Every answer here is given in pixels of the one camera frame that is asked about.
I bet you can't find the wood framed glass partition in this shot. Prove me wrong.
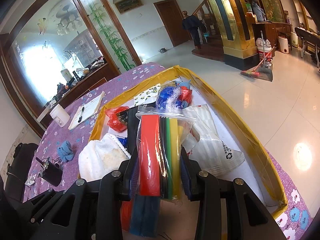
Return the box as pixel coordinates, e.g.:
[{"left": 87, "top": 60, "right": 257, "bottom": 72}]
[{"left": 0, "top": 0, "right": 120, "bottom": 138}]

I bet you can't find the dark folding table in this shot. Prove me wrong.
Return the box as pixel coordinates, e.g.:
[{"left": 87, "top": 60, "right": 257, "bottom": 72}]
[{"left": 294, "top": 27, "right": 320, "bottom": 63}]

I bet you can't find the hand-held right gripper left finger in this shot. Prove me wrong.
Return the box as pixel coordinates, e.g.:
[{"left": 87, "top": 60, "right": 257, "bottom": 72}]
[{"left": 30, "top": 159, "right": 140, "bottom": 240}]

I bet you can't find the white notebook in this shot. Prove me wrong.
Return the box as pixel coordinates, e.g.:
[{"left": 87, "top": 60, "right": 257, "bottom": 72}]
[{"left": 68, "top": 91, "right": 105, "bottom": 130}]

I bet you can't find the black cylindrical motor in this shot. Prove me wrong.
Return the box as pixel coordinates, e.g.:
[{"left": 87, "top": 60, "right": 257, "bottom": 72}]
[{"left": 35, "top": 157, "right": 63, "bottom": 187}]

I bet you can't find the bamboo painted glass panel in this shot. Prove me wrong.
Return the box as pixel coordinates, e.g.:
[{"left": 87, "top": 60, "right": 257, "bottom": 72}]
[{"left": 69, "top": 0, "right": 137, "bottom": 72}]

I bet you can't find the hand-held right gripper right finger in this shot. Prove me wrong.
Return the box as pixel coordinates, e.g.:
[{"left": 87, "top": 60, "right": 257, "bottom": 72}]
[{"left": 180, "top": 146, "right": 288, "bottom": 240}]

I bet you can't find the golden pillar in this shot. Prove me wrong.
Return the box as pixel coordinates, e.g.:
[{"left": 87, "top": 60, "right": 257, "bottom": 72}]
[{"left": 199, "top": 0, "right": 262, "bottom": 72}]

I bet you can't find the wooden staircase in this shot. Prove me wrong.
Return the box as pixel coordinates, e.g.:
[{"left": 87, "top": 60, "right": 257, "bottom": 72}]
[{"left": 191, "top": 0, "right": 225, "bottom": 62}]

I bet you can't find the blue cloth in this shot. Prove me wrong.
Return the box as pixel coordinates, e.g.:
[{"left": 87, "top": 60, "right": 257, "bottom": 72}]
[{"left": 57, "top": 141, "right": 75, "bottom": 161}]

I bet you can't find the dark wooden cabinet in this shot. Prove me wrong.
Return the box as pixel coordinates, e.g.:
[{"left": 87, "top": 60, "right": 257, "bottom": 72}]
[{"left": 252, "top": 21, "right": 292, "bottom": 53}]

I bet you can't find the green print tissue pack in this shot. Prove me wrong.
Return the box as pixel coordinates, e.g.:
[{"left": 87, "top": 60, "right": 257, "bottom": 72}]
[{"left": 133, "top": 83, "right": 162, "bottom": 107}]

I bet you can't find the grey dustpan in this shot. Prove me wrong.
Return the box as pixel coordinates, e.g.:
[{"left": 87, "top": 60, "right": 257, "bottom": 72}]
[{"left": 257, "top": 31, "right": 273, "bottom": 82}]

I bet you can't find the white towel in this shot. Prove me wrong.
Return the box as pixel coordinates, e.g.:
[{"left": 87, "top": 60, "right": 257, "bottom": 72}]
[{"left": 78, "top": 133, "right": 132, "bottom": 182}]

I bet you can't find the brown wooden door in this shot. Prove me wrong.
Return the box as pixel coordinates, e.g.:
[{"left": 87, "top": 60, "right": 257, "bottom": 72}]
[{"left": 153, "top": 0, "right": 191, "bottom": 47}]

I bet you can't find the red plastic bag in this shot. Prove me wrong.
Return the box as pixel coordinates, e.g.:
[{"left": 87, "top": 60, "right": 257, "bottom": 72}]
[{"left": 105, "top": 106, "right": 129, "bottom": 132}]

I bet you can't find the clear bag of paper cups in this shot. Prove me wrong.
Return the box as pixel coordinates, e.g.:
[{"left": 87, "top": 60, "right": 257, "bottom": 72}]
[{"left": 184, "top": 104, "right": 246, "bottom": 179}]

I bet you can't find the large landscape painting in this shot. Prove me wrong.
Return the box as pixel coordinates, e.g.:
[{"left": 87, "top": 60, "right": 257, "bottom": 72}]
[{"left": 252, "top": 0, "right": 285, "bottom": 23}]

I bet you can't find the framed wall picture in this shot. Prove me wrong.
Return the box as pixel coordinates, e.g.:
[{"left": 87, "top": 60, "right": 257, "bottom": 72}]
[{"left": 114, "top": 0, "right": 143, "bottom": 14}]

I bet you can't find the red white bucket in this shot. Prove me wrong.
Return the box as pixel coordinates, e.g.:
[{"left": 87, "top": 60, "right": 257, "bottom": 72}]
[{"left": 256, "top": 38, "right": 272, "bottom": 64}]

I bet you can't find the wooden sideboard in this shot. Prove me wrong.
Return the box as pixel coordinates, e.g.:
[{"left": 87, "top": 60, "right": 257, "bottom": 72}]
[{"left": 37, "top": 62, "right": 118, "bottom": 128}]

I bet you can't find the zip bag of coloured strips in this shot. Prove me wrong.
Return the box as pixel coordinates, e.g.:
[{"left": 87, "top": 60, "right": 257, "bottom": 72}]
[{"left": 120, "top": 104, "right": 197, "bottom": 238}]

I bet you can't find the blue thermos flask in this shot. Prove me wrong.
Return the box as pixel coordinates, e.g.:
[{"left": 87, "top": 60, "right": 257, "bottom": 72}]
[{"left": 255, "top": 2, "right": 266, "bottom": 22}]

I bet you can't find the yellow taped cardboard box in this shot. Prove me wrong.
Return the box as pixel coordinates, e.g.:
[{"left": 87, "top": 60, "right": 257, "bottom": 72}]
[{"left": 79, "top": 66, "right": 288, "bottom": 233}]

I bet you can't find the white plastic jar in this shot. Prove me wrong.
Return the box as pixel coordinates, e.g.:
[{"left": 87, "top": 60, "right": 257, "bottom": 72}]
[{"left": 49, "top": 104, "right": 70, "bottom": 127}]

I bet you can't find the clear bag of blue bundle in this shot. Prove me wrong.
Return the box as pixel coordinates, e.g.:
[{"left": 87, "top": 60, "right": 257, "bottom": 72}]
[{"left": 155, "top": 80, "right": 193, "bottom": 111}]

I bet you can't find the colourful broom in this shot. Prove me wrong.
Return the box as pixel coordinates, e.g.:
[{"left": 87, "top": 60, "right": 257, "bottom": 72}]
[{"left": 240, "top": 46, "right": 275, "bottom": 80}]

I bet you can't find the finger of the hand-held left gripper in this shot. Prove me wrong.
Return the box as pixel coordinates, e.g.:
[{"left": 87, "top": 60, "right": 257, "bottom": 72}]
[{"left": 22, "top": 189, "right": 66, "bottom": 230}]

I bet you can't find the black bag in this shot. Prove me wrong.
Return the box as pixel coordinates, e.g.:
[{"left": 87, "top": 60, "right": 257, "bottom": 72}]
[{"left": 5, "top": 142, "right": 39, "bottom": 202}]

